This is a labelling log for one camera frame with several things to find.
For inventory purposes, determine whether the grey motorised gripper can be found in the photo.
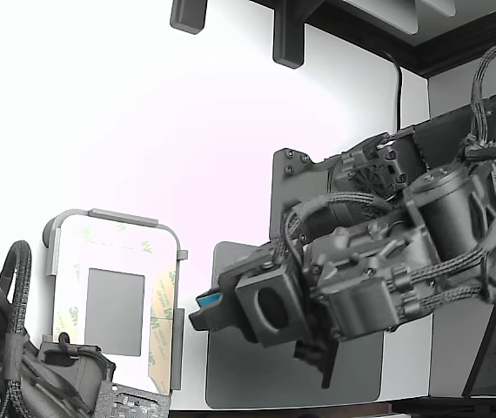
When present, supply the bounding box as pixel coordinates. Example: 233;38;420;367
206;167;488;389

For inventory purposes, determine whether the black shelf frame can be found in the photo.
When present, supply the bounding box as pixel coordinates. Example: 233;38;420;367
247;0;496;80

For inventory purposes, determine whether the tan printed protective film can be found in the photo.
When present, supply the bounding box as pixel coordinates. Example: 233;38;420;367
54;217;178;393

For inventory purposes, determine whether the grey plastic holding fixture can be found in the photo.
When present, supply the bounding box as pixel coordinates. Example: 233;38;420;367
42;207;189;395

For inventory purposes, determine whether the grey gripper with board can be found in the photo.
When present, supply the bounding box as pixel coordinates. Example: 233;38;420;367
0;334;117;418

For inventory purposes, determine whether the dark grey wall bracket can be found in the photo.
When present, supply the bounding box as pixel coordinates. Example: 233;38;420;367
169;0;209;35
271;0;306;70

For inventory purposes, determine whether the white plate with grey window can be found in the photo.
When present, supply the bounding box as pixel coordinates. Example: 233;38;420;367
52;216;178;395

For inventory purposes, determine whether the green circuit board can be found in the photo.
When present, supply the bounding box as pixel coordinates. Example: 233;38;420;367
94;381;174;418

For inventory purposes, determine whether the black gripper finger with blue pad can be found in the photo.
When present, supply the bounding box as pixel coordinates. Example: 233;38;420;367
189;291;249;336

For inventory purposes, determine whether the dark grey flat tray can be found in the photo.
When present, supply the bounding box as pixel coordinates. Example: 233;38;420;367
205;240;385;409

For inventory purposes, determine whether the thin black wall cable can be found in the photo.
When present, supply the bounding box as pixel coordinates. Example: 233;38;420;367
380;46;405;134

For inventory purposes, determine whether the black camera box oval hole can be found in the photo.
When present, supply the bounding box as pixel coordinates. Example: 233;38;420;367
233;262;305;348

